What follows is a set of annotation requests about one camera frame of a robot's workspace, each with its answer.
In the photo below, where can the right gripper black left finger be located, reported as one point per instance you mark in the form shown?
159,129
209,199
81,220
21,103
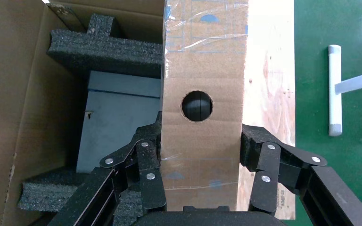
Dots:
146,162

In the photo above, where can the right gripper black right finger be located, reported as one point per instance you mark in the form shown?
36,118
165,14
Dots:
267,162

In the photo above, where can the small brown cardboard box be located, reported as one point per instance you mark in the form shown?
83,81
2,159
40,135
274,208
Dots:
204,62

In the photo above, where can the gray inner box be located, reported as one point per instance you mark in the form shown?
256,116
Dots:
115,131

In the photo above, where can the large open cardboard box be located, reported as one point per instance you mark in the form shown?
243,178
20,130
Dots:
12,93

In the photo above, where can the wooden pallet board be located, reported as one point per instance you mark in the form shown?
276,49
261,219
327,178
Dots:
271,78

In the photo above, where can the white rectangular table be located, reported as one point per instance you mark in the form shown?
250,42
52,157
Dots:
335,93

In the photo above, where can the black foam block with stub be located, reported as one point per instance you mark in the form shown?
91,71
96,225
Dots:
106,50

